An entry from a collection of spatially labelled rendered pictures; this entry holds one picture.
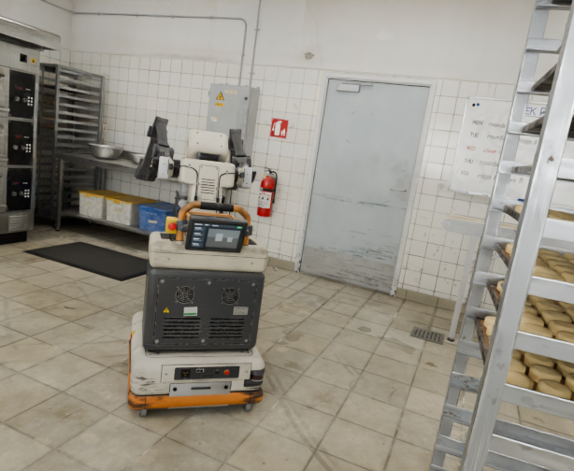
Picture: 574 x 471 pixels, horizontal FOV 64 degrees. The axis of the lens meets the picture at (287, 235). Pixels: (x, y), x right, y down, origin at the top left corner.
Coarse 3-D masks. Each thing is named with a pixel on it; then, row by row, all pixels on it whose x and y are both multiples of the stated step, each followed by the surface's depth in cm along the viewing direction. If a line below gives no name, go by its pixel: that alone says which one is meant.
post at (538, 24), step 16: (544, 16) 100; (528, 32) 103; (528, 64) 102; (528, 96) 103; (512, 112) 104; (512, 144) 105; (512, 160) 106; (496, 176) 107; (496, 192) 108; (496, 224) 109; (480, 256) 111; (480, 288) 112; (480, 304) 112; (464, 320) 114; (464, 336) 115; (464, 368) 116; (448, 384) 120; (448, 400) 118; (448, 432) 119
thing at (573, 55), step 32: (544, 128) 64; (544, 160) 64; (544, 192) 65; (544, 224) 65; (512, 256) 68; (512, 288) 68; (512, 320) 68; (512, 352) 69; (480, 384) 74; (480, 416) 72; (480, 448) 72
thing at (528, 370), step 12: (492, 324) 102; (516, 360) 84; (528, 360) 87; (540, 360) 86; (552, 360) 91; (516, 372) 79; (528, 372) 84; (540, 372) 80; (552, 372) 81; (564, 372) 85; (516, 384) 75; (528, 384) 75; (540, 384) 76; (552, 384) 76; (564, 384) 81; (564, 396) 73
